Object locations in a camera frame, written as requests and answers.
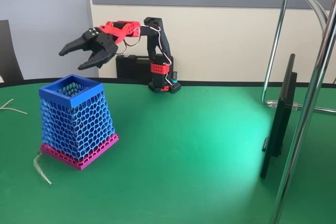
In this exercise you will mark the white candle wick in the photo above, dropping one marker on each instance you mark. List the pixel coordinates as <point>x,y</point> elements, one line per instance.
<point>17,111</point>
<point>39,169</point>
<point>7,103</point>

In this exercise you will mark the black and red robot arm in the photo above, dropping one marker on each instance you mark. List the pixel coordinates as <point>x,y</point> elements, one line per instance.
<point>157,77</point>

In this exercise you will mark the blue and pink mesh basket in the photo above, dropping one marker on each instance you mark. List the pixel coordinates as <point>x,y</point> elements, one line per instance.
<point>76,129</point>

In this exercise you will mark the black plastic case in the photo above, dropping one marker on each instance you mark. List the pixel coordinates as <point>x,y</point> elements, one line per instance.
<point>131,68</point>

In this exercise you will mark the pale blue partition panel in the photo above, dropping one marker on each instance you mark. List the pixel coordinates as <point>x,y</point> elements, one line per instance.
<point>47,11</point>

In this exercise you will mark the black chair back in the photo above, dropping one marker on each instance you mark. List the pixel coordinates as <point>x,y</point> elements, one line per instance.
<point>10,56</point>

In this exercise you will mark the green table cloth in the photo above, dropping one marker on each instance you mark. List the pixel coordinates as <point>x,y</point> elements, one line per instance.
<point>183,169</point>

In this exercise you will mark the chrome tube stand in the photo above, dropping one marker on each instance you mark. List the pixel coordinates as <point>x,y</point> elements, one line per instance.
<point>302,129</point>

